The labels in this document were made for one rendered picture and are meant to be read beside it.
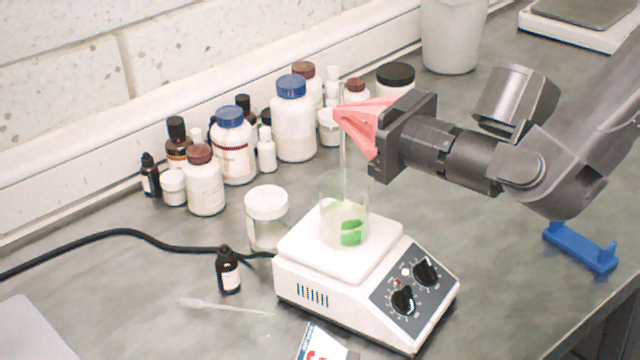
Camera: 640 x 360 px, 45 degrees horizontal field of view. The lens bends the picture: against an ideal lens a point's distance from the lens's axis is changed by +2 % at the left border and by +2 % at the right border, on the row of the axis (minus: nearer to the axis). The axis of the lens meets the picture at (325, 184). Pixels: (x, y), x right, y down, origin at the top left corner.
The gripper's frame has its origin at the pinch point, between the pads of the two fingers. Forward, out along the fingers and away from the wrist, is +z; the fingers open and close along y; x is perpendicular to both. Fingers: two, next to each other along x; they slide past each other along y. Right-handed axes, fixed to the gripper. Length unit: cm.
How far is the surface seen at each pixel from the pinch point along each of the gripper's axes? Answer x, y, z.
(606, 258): 24.2, -21.7, -26.1
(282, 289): 23.2, 7.6, 4.1
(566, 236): 24.9, -23.8, -20.0
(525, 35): 26, -80, 12
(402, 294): 19.9, 2.7, -10.3
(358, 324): 23.4, 6.8, -6.9
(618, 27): 23, -86, -4
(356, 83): 17.5, -32.3, 20.3
